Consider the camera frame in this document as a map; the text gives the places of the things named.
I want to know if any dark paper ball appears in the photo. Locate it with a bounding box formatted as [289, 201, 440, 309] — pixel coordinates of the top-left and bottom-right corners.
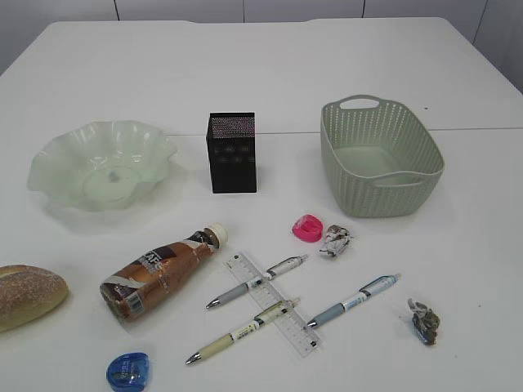
[408, 298, 440, 345]

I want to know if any pink pencil sharpener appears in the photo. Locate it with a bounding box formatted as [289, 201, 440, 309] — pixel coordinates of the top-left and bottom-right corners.
[292, 214, 324, 243]

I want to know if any blue clip pen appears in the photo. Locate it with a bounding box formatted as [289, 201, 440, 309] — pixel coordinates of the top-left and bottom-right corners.
[306, 274, 401, 328]

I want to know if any green plastic basket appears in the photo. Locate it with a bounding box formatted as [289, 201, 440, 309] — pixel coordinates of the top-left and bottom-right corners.
[320, 97, 445, 218]

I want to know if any black mesh pen holder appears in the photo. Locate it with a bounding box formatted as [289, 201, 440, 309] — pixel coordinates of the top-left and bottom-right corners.
[206, 112, 257, 194]

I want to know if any brown coffee drink bottle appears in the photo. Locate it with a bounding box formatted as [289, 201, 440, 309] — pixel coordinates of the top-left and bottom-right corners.
[100, 223, 228, 322]

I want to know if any wavy green glass plate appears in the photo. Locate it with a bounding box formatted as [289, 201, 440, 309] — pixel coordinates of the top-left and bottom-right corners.
[27, 121, 177, 212]

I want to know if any bread roll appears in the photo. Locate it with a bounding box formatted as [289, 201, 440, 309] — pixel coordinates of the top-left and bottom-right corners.
[1, 265, 69, 332]

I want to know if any blue pencil sharpener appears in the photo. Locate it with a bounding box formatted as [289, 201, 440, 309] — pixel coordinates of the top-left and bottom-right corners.
[106, 352, 150, 391]

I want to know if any white paper ball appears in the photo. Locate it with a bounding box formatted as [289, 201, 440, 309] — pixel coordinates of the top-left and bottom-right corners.
[319, 225, 353, 257]

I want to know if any beige grip pen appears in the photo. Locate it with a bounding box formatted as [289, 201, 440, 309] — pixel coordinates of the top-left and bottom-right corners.
[186, 298, 301, 365]

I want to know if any clear plastic ruler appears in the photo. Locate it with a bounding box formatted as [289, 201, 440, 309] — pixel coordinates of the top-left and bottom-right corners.
[222, 251, 322, 359]

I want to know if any grey grip pen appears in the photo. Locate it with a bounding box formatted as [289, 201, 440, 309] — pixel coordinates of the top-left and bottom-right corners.
[206, 253, 309, 310]

